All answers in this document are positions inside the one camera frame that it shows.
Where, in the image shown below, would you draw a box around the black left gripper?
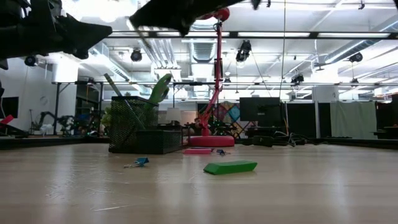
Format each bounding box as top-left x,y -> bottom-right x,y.
24,0 -> 114,61

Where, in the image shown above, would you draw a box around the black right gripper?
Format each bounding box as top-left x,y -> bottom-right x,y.
129,0 -> 247,37

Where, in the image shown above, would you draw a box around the grey green marker pen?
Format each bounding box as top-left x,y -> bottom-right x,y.
103,73 -> 147,131

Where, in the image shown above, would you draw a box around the green handled scissors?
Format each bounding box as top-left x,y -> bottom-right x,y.
144,73 -> 173,108

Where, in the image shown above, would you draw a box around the green eraser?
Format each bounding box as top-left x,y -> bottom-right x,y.
203,160 -> 259,175

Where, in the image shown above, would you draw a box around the black mesh desk organizer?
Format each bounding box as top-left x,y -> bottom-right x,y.
108,95 -> 183,155

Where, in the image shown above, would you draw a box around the green artificial succulent plant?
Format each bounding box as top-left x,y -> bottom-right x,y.
101,107 -> 113,136

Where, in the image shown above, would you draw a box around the red background object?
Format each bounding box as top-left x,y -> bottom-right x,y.
0,114 -> 15,126

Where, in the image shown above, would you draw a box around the colourful patterned panel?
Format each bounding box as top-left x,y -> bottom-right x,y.
217,102 -> 241,134

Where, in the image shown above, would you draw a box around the red desk lamp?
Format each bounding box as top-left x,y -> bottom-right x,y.
188,7 -> 236,148

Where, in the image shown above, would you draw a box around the black computer monitor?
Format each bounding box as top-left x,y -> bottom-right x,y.
239,96 -> 281,123

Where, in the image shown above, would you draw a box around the black power adapter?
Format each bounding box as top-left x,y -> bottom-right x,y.
252,135 -> 275,147

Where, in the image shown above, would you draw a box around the black partition panel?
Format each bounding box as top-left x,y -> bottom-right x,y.
285,102 -> 317,138

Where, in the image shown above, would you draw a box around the grey curtain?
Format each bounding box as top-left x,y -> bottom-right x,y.
330,101 -> 377,139

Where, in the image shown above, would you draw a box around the black background desk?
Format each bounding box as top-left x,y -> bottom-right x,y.
373,93 -> 398,139

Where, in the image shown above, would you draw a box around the background black metal frame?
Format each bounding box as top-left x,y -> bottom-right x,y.
51,80 -> 105,136

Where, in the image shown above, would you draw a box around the dark wall monitor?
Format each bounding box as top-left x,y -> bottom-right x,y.
0,96 -> 19,119

